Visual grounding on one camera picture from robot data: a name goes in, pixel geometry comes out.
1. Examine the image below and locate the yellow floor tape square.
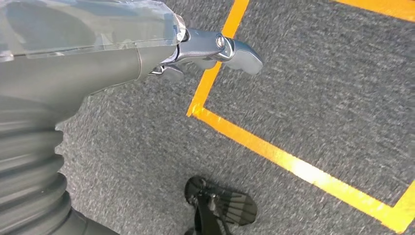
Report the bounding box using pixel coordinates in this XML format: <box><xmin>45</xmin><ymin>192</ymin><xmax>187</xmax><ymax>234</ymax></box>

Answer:
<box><xmin>186</xmin><ymin>0</ymin><xmax>415</xmax><ymax>234</ymax></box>

